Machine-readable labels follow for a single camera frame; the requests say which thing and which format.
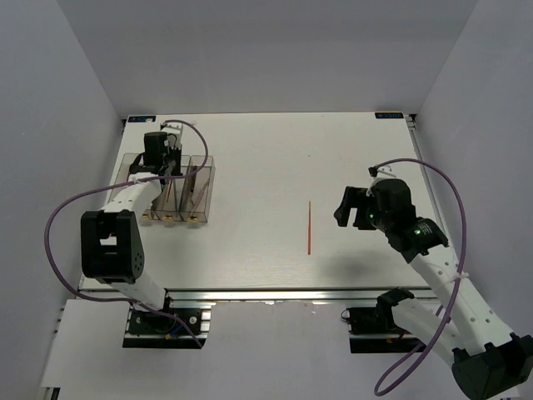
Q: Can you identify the black handled fork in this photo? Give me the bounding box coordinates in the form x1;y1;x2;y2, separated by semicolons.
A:
189;165;199;196

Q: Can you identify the orange chopstick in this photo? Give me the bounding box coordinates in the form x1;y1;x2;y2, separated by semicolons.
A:
165;179;173;203
307;201;312;256

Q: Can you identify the silver fork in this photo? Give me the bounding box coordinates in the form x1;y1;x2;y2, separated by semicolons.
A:
191;179;210;218

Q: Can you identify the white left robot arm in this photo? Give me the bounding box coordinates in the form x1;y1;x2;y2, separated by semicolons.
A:
81;130;182;333

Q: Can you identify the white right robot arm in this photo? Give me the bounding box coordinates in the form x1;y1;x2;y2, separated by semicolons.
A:
334;178;532;399

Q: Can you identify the clear container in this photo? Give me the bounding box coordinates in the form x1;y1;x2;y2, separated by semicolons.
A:
160;178;191;223
182;155;216;223
107;152;140;203
142;196;164;221

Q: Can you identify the blue label left corner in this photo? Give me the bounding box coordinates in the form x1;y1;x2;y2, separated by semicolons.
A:
127;116;157;123

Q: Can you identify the blue label corner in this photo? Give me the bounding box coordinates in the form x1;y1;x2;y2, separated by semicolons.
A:
374;112;404;119
127;116;157;123

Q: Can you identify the blue label right corner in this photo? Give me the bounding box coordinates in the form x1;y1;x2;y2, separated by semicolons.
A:
374;112;404;119

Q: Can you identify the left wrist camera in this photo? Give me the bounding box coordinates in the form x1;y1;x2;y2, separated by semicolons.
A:
160;122;184;149

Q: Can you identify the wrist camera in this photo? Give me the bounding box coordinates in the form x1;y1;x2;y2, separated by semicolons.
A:
368;165;396;187
160;122;184;149

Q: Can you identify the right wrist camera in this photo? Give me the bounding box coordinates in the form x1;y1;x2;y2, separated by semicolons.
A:
368;165;396;187

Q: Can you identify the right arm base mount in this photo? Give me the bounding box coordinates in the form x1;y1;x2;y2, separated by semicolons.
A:
341;287;425;354

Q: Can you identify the aluminium table frame rail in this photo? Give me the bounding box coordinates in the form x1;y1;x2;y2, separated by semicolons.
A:
74;112;474;308

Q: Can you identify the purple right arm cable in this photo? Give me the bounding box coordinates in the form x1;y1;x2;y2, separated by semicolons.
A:
373;157;466;397

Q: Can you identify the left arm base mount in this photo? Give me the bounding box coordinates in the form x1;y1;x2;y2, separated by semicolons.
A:
122;301;213;350

